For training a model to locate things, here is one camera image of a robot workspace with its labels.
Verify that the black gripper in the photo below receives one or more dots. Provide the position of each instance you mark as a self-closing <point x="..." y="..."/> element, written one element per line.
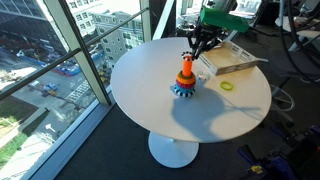
<point x="208" y="35"/>

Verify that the small dark round stool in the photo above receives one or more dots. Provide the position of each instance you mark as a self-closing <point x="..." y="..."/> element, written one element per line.
<point x="185" y="30"/>

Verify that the black stand with blue clamps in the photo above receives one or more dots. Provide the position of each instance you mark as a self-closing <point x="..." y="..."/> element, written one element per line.
<point x="283" y="160"/>

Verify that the dark window handrail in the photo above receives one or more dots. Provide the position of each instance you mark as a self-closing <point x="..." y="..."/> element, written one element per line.
<point x="40" y="72"/>

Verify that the orange post with striped base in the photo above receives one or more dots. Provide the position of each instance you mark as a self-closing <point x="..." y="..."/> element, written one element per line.
<point x="187" y="68"/>

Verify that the white table pedestal base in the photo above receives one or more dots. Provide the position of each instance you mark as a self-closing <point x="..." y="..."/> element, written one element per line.
<point x="172" y="151"/>

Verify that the window frame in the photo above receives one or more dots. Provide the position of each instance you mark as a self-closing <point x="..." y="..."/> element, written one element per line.
<point x="85" y="70"/>

